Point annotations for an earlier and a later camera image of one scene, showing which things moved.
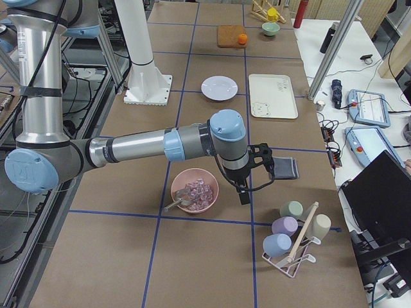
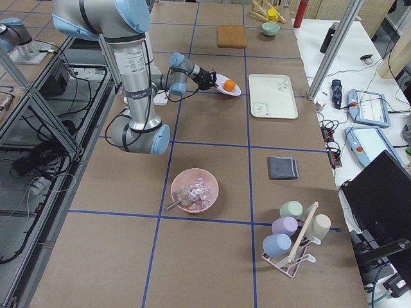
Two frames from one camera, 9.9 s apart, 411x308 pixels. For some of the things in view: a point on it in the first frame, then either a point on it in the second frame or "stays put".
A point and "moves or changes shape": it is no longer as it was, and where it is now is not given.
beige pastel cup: (319, 228) stays put
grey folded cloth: (285, 168) stays put
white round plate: (219, 88) moves or changes shape
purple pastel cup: (285, 225) stays put
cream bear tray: (272, 96) stays put
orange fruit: (243, 38) → (229, 85)
